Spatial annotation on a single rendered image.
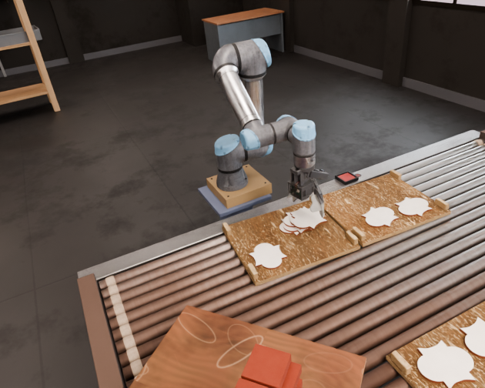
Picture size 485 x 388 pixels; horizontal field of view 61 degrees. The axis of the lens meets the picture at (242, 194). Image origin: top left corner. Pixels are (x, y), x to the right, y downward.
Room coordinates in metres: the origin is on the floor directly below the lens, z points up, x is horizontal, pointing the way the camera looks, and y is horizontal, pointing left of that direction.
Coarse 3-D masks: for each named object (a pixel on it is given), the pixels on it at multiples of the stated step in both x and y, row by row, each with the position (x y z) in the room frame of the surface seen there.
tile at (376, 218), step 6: (372, 210) 1.31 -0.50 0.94; (378, 210) 1.31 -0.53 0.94; (384, 210) 1.31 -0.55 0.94; (390, 210) 1.30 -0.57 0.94; (366, 216) 1.28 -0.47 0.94; (372, 216) 1.27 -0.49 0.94; (378, 216) 1.27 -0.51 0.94; (384, 216) 1.27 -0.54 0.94; (390, 216) 1.26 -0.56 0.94; (396, 216) 1.26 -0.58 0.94; (366, 222) 1.24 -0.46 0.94; (372, 222) 1.24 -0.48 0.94; (378, 222) 1.23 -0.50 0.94; (384, 222) 1.23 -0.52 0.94; (390, 222) 1.23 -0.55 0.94
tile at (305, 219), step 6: (306, 210) 1.32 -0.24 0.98; (294, 216) 1.28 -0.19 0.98; (300, 216) 1.28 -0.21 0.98; (306, 216) 1.28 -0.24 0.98; (312, 216) 1.27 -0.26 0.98; (318, 216) 1.27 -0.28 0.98; (294, 222) 1.25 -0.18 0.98; (300, 222) 1.24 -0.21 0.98; (306, 222) 1.24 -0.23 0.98; (312, 222) 1.23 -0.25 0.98; (318, 222) 1.23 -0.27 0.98; (300, 228) 1.21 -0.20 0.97; (306, 228) 1.21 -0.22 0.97; (312, 228) 1.21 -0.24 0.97
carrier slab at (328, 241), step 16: (288, 208) 1.41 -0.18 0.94; (240, 224) 1.33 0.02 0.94; (256, 224) 1.32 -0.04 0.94; (272, 224) 1.31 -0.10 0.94; (320, 224) 1.27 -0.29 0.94; (336, 224) 1.26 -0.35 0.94; (240, 240) 1.23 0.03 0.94; (256, 240) 1.22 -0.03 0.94; (272, 240) 1.21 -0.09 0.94; (288, 240) 1.20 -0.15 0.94; (304, 240) 1.19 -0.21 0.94; (320, 240) 1.18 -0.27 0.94; (336, 240) 1.17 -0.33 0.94; (240, 256) 1.14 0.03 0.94; (288, 256) 1.11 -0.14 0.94; (304, 256) 1.10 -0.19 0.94; (320, 256) 1.09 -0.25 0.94; (336, 256) 1.09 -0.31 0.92; (272, 272) 1.04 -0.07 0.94; (288, 272) 1.03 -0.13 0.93
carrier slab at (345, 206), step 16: (384, 176) 1.57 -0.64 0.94; (336, 192) 1.48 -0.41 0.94; (352, 192) 1.47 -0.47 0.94; (368, 192) 1.45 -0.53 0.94; (384, 192) 1.44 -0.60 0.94; (400, 192) 1.43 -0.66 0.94; (416, 192) 1.41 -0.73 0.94; (336, 208) 1.37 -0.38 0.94; (352, 208) 1.36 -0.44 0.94; (368, 208) 1.34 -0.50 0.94; (432, 208) 1.30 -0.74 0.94; (352, 224) 1.25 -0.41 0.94; (400, 224) 1.22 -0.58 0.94; (416, 224) 1.21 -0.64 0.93; (368, 240) 1.15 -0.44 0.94
